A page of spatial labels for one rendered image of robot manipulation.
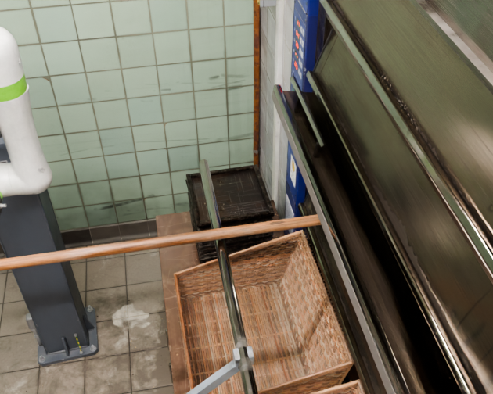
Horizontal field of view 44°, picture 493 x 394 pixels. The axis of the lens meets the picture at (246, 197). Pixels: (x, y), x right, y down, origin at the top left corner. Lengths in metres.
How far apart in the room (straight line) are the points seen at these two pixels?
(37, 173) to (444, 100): 1.21
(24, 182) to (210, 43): 1.16
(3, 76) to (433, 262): 1.13
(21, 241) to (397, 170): 1.52
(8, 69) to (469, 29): 1.11
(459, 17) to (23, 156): 1.24
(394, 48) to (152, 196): 2.12
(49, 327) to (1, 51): 1.48
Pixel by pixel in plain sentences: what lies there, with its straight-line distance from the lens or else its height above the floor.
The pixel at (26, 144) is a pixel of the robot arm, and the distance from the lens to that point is 1.81.
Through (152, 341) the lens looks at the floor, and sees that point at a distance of 2.91.
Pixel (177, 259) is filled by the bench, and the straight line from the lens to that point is 2.43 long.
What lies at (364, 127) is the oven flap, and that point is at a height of 1.52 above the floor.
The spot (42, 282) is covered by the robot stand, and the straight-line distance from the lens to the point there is 2.58.
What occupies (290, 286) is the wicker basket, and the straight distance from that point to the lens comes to 2.22.
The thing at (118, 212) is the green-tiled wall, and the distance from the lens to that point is 3.25.
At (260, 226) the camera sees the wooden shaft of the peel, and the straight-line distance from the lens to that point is 1.65.
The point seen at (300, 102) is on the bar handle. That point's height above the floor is 1.46.
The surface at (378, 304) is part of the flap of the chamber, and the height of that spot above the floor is 1.41.
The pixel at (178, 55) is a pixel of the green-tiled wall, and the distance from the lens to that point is 2.72.
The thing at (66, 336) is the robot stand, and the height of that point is 0.12.
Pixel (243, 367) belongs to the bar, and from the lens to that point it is 1.42.
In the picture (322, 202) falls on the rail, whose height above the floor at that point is 1.44.
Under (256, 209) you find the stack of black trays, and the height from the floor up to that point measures 0.85.
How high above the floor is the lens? 2.38
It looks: 43 degrees down
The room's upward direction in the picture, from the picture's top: 1 degrees counter-clockwise
